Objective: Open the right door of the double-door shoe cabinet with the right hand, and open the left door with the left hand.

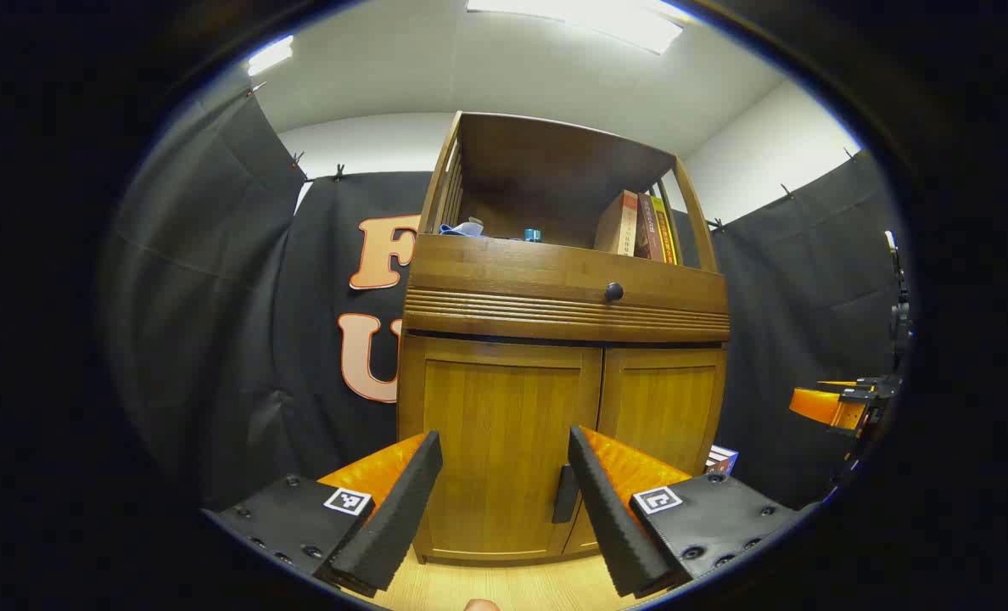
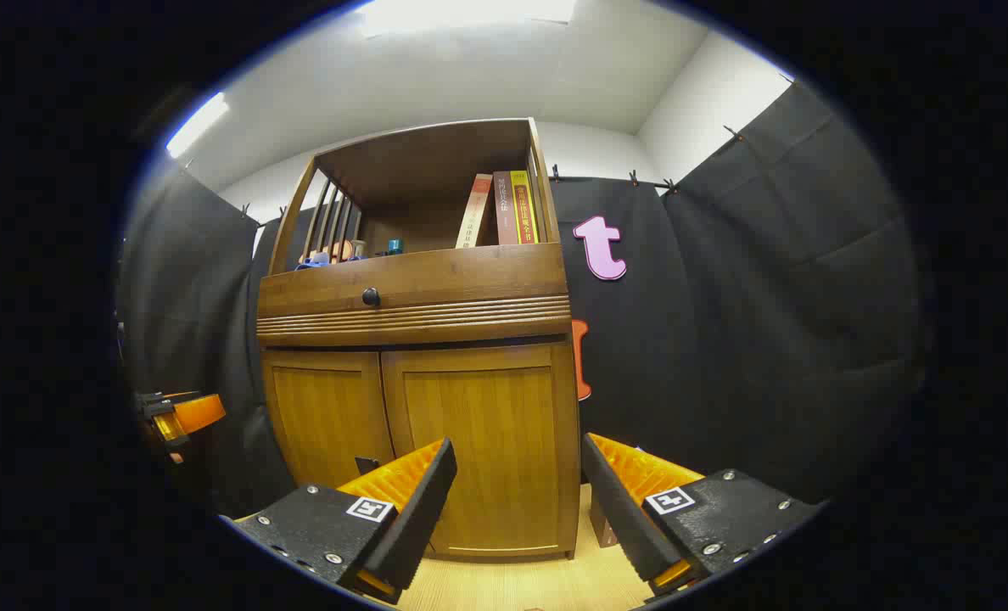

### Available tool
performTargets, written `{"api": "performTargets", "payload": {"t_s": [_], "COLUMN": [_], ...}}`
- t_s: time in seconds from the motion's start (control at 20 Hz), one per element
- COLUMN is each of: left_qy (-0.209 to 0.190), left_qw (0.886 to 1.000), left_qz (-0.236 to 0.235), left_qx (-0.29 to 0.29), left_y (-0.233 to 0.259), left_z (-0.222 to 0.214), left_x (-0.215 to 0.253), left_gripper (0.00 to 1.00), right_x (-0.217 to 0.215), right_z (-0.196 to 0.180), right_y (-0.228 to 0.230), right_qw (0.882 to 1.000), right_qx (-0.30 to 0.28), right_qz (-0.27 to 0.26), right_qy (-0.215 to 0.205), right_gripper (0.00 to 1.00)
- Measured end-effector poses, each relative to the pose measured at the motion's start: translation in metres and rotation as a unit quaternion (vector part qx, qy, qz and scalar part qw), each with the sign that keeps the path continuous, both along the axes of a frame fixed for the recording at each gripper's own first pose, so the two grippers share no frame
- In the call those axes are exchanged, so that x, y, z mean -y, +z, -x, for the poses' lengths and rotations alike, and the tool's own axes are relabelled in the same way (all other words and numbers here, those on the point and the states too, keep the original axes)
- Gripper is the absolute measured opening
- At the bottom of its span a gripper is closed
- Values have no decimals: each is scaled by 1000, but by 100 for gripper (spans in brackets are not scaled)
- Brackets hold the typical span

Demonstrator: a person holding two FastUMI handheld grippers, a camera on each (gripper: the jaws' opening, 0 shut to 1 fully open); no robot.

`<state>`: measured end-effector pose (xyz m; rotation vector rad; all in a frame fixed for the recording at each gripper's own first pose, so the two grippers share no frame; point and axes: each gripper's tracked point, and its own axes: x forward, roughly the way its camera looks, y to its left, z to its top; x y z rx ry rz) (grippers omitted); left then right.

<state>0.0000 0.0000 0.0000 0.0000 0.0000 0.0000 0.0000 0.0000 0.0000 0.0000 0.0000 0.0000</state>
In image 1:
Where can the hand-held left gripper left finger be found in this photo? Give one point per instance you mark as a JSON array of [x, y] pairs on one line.
[[402, 501]]

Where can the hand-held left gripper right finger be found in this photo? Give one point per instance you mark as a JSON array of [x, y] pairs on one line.
[[606, 518]]

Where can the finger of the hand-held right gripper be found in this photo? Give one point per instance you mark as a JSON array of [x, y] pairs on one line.
[[818, 406]]

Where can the wooden cabinet door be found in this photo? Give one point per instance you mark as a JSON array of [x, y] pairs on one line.
[[487, 424], [665, 407]]

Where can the wooden double-door shoe cabinet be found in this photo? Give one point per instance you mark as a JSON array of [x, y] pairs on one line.
[[546, 170]]

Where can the wooden cabinet drawer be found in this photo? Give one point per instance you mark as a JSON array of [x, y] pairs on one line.
[[512, 271]]

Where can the blue book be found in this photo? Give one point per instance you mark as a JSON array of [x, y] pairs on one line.
[[722, 461]]

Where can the round black drawer knob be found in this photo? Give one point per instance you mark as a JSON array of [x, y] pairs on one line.
[[613, 291]]

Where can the yellow book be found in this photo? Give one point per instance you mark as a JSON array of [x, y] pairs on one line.
[[665, 233]]

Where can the maroon book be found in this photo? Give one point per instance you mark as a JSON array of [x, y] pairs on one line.
[[648, 229]]

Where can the tan book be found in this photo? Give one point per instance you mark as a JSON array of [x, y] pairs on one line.
[[618, 225]]

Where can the black backdrop cloth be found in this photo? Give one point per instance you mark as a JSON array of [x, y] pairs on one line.
[[215, 297]]

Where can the light blue cloth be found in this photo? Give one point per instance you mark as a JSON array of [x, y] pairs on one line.
[[462, 227]]

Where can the large ceiling light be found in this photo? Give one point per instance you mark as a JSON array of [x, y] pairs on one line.
[[606, 21]]

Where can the small ceiling light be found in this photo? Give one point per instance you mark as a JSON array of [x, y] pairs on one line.
[[270, 55]]

